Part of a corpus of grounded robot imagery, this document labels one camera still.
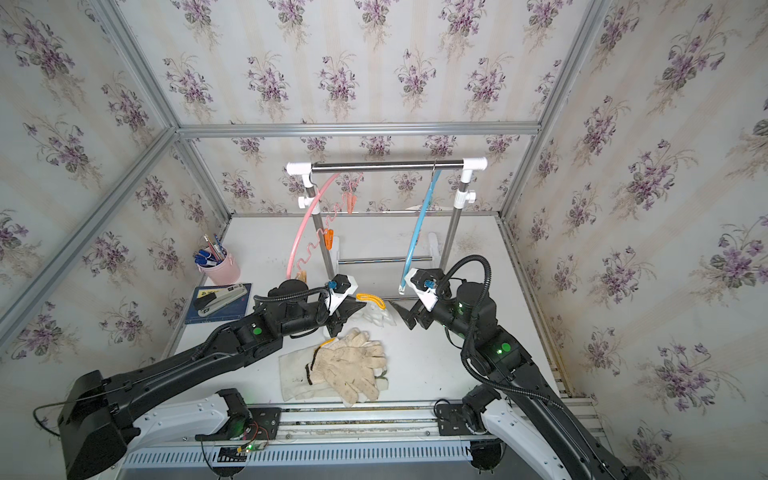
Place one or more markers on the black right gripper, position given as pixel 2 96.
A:
pixel 424 316

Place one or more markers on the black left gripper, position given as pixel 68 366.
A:
pixel 338 318

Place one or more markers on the beige glove black cuff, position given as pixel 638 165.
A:
pixel 349 365

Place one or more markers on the blue wavy hanger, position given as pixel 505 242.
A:
pixel 417 230

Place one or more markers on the white glove yellow cuff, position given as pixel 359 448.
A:
pixel 375 310

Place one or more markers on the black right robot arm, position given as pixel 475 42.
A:
pixel 512 401

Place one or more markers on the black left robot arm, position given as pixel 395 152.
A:
pixel 97 421

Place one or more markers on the pink wavy hanger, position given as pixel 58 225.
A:
pixel 310 203

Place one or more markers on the orange plastic clothespin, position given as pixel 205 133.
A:
pixel 328 238

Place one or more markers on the salmon plastic clothespin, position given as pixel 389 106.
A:
pixel 349 199

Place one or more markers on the pink metal pen bucket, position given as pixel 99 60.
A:
pixel 224 273

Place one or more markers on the grey white stapler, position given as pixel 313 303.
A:
pixel 208 301

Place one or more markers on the blue pens in bucket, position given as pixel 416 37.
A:
pixel 211 254

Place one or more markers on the small circuit board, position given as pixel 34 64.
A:
pixel 231 455

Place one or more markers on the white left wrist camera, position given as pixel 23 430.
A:
pixel 341 286

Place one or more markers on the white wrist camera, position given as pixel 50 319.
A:
pixel 341 286
pixel 424 283

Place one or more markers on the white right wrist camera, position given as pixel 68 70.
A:
pixel 424 283

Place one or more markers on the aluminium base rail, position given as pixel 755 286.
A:
pixel 328 435

